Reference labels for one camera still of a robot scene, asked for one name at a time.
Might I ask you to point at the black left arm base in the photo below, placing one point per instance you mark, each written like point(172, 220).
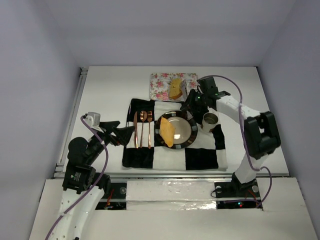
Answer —
point(115, 196)

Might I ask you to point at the black white checkered cloth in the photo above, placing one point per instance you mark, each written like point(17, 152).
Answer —
point(207, 152)

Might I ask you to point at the silver metal tongs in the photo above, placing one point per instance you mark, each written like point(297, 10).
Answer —
point(184, 90)

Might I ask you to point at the brown crusted bread slice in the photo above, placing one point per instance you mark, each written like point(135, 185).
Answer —
point(174, 89)

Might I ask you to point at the copper knife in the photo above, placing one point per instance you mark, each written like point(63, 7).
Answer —
point(135, 124)

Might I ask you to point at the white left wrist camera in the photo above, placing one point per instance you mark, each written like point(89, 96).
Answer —
point(93, 118)

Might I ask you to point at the copper fork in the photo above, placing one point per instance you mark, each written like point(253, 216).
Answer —
point(149, 119)

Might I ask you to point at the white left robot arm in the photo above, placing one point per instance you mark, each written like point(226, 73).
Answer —
point(83, 187)

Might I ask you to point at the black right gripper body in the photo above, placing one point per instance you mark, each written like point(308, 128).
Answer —
point(194, 98)

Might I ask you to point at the copper spoon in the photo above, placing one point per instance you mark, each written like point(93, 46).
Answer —
point(143, 117)

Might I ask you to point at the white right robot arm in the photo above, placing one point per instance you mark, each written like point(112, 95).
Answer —
point(259, 130)

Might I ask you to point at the floral rectangular tray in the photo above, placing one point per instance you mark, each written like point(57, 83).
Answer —
point(160, 85)

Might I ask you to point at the aluminium rail frame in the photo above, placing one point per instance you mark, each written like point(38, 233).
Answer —
point(108, 91)

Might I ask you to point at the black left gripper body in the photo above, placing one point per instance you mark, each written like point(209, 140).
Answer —
point(110, 130)

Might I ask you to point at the white mug with metal interior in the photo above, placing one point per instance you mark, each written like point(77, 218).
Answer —
point(209, 122)

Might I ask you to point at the light yellow bread slice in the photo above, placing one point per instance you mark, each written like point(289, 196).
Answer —
point(167, 132)

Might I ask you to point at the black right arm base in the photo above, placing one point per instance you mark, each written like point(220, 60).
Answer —
point(225, 191)

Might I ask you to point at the round plate with patterned rim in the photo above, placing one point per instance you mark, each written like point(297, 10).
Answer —
point(186, 130)

